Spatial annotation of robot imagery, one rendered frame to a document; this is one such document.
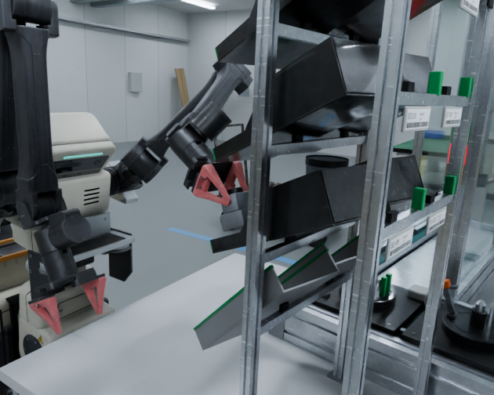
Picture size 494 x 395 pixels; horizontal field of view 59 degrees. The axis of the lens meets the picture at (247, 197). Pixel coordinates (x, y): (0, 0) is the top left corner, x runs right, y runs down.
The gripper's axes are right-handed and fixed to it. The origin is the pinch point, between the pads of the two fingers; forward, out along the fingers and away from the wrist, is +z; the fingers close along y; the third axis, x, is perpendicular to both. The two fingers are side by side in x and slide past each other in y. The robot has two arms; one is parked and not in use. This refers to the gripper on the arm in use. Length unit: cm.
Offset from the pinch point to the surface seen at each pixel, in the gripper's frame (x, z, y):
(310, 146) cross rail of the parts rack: -15.6, 7.0, 3.3
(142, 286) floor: 210, -137, 102
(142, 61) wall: 384, -972, 571
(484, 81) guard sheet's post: -28, 4, 63
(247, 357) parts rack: 12.0, 22.2, -9.5
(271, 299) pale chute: 2.8, 19.5, -6.8
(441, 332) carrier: 17, 35, 40
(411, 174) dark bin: -16.1, 17.6, 18.2
